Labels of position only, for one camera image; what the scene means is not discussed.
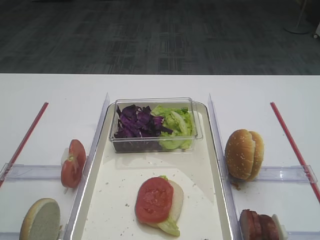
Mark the red tomato slice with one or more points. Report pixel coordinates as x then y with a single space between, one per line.
154 200
72 168

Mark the green lettuce pieces in box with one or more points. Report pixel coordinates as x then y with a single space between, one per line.
179 120

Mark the white tomato stand block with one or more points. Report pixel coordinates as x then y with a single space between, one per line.
64 156

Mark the green lettuce leaf on bun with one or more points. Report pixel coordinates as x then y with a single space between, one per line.
169 225

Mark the front red meat patty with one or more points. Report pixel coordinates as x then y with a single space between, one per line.
247 225

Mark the red meat patty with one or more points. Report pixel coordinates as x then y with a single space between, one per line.
261 231
270 231
247 225

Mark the clear plastic salad box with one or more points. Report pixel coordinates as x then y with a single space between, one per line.
178 102

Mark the shredded purple cabbage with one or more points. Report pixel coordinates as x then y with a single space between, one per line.
135 127

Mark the right clear long divider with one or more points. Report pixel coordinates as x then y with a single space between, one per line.
233 220

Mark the clear long divider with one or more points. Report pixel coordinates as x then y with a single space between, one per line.
233 220
90 155

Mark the left clear long divider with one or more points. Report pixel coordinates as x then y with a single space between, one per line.
90 155

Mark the bottom bun slice on tray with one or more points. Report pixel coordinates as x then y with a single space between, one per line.
159 204

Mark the sesame bun top front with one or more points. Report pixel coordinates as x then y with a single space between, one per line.
239 154

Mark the sesame bun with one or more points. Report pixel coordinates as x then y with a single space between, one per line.
258 155
239 154

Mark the sesame bun top rear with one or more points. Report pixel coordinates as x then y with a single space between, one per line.
258 155

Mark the white rectangular tray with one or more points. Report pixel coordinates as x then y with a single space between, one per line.
107 207

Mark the left red strip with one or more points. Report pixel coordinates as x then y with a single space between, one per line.
19 149

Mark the red strip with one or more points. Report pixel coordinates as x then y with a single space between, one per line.
19 149
297 152

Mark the right red strip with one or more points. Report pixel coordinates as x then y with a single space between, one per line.
297 152

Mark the upright bun half left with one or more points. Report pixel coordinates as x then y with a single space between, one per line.
42 221

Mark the white patty stand block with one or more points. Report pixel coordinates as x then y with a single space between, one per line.
282 233

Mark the grey round stand base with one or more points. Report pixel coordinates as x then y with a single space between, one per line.
301 27

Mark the white caster wheel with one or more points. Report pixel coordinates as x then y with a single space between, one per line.
315 35

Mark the clear rail upper left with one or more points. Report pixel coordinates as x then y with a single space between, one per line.
21 172

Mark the clear rail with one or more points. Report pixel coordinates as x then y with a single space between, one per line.
303 235
21 172
302 174

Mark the clear rail upper right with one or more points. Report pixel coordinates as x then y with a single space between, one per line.
302 174

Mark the clear rail lower right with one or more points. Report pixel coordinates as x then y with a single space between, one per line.
303 235

